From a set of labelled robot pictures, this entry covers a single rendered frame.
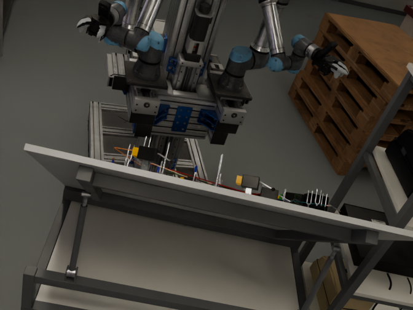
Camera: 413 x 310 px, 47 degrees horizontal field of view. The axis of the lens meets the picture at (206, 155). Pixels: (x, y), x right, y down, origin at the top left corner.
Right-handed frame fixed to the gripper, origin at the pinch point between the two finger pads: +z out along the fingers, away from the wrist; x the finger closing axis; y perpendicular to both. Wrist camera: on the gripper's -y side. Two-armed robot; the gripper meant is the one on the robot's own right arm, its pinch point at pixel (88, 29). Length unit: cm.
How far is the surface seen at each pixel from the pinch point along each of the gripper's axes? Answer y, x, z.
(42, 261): 75, -26, 53
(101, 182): 3, -39, 70
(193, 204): 0, -66, 64
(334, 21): 40, -129, -305
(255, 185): -4, -82, 47
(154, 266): 69, -68, 35
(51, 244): 75, -24, 44
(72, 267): 46, -40, 70
